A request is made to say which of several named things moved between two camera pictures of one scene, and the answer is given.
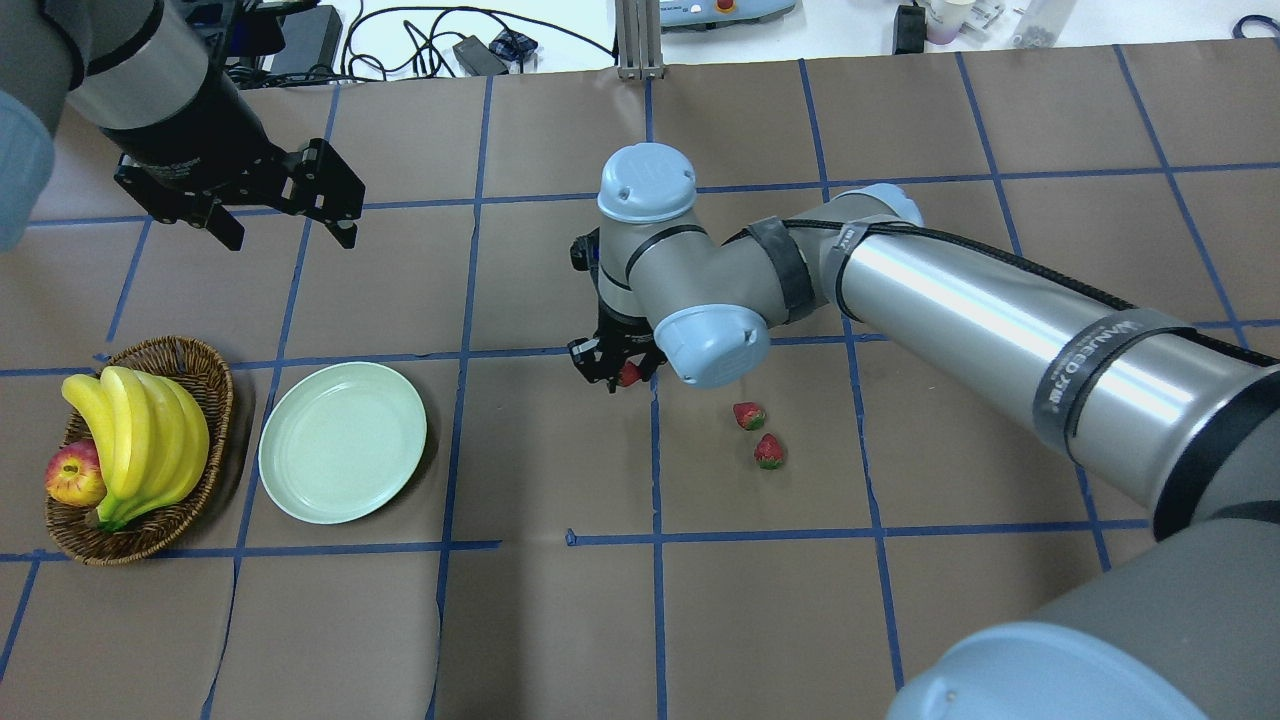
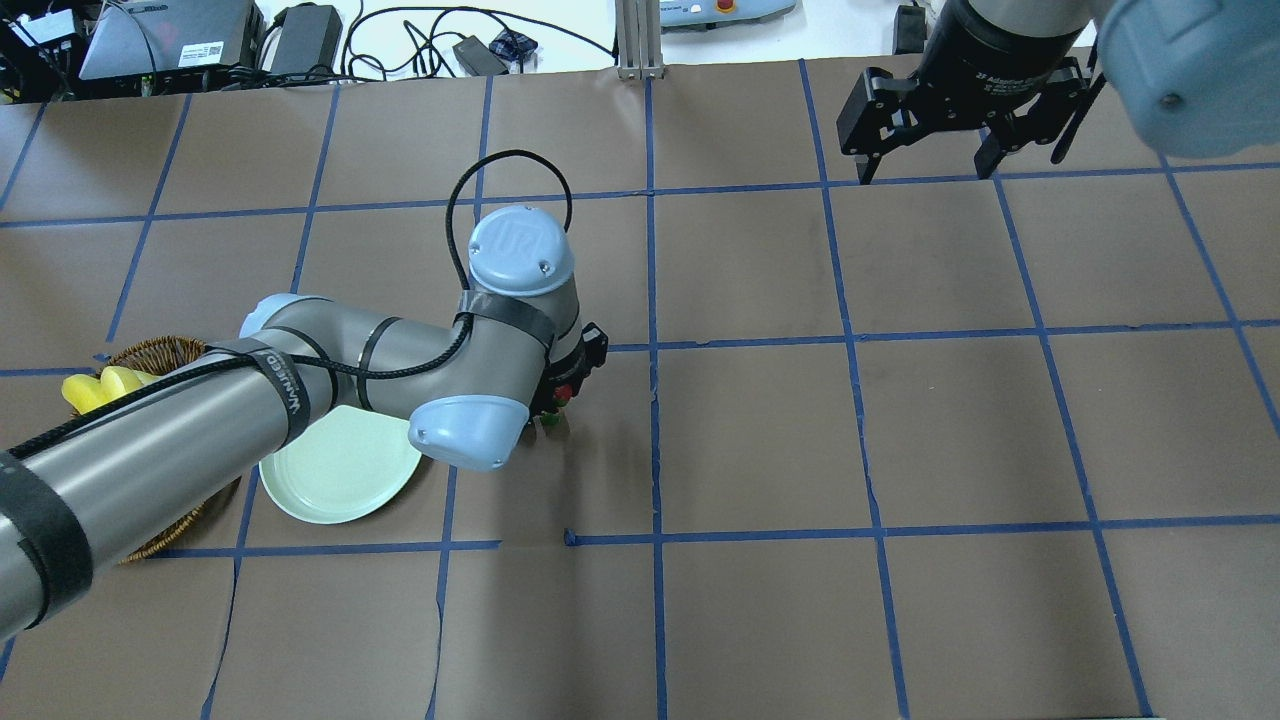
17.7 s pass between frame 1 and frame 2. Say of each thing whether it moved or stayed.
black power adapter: stayed
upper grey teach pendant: stayed
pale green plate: stayed
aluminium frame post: stayed
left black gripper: moved
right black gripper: moved
